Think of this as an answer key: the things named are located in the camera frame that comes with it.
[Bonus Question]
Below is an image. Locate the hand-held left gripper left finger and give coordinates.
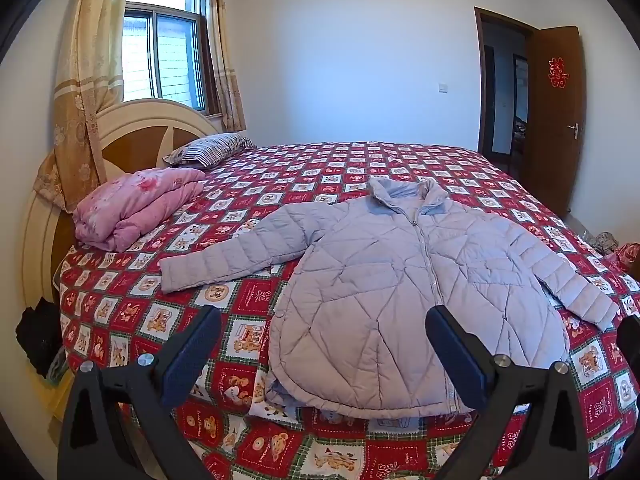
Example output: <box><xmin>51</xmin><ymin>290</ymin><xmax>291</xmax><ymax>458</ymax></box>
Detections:
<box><xmin>57</xmin><ymin>305</ymin><xmax>222</xmax><ymax>480</ymax></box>

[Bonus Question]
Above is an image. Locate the striped pillow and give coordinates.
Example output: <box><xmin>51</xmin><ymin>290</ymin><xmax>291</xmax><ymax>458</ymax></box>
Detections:
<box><xmin>162</xmin><ymin>132</ymin><xmax>256</xmax><ymax>170</ymax></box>

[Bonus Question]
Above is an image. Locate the red checkered printed bedspread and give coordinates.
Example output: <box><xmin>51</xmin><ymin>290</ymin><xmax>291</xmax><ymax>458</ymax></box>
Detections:
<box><xmin>55</xmin><ymin>141</ymin><xmax>640</xmax><ymax>480</ymax></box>

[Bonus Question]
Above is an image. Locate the beige patterned curtain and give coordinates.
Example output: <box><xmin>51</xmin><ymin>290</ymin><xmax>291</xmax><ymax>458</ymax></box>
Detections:
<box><xmin>204</xmin><ymin>0</ymin><xmax>248</xmax><ymax>132</ymax></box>
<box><xmin>32</xmin><ymin>0</ymin><xmax>133</xmax><ymax>213</ymax></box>

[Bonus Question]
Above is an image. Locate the folded pink quilt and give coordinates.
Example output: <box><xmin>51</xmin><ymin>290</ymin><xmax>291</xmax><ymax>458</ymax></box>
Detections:
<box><xmin>72</xmin><ymin>167</ymin><xmax>208</xmax><ymax>253</ymax></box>

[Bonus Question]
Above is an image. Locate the window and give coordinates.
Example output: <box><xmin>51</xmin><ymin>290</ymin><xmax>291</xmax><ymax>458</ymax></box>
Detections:
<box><xmin>122</xmin><ymin>0</ymin><xmax>208</xmax><ymax>113</ymax></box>

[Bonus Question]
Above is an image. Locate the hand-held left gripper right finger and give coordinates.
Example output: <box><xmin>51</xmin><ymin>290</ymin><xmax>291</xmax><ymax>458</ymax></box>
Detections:
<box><xmin>425</xmin><ymin>305</ymin><xmax>601</xmax><ymax>480</ymax></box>

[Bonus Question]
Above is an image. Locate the dark cloth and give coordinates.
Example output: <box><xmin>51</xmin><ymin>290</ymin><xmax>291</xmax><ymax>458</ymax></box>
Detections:
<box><xmin>15</xmin><ymin>297</ymin><xmax>65</xmax><ymax>378</ymax></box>

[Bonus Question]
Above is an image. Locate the cream and brown headboard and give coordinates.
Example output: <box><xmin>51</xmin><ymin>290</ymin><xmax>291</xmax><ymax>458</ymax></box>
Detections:
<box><xmin>20</xmin><ymin>97</ymin><xmax>223</xmax><ymax>321</ymax></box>

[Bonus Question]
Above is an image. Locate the brown wooden door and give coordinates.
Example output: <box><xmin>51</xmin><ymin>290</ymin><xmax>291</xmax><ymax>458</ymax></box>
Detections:
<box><xmin>525</xmin><ymin>25</ymin><xmax>587</xmax><ymax>218</ymax></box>

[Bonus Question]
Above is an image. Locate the grey cloth heap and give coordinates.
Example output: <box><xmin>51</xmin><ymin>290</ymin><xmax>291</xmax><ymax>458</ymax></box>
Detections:
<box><xmin>590</xmin><ymin>231</ymin><xmax>621</xmax><ymax>256</ymax></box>

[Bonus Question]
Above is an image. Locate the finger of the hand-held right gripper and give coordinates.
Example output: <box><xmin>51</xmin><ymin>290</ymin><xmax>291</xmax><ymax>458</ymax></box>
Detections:
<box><xmin>616</xmin><ymin>314</ymin><xmax>640</xmax><ymax>367</ymax></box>

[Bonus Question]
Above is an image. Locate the lilac quilted puffer jacket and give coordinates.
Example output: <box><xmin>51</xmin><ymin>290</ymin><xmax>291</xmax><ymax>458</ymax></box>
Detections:
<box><xmin>159</xmin><ymin>176</ymin><xmax>621</xmax><ymax>420</ymax></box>

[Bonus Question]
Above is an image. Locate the red paper door decoration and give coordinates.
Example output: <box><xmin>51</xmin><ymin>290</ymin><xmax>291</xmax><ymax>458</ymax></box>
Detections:
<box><xmin>546</xmin><ymin>56</ymin><xmax>571</xmax><ymax>90</ymax></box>

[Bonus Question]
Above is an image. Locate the dark wooden door frame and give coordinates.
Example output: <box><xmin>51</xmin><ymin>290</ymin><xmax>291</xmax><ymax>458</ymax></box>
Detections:
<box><xmin>473</xmin><ymin>6</ymin><xmax>533</xmax><ymax>176</ymax></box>

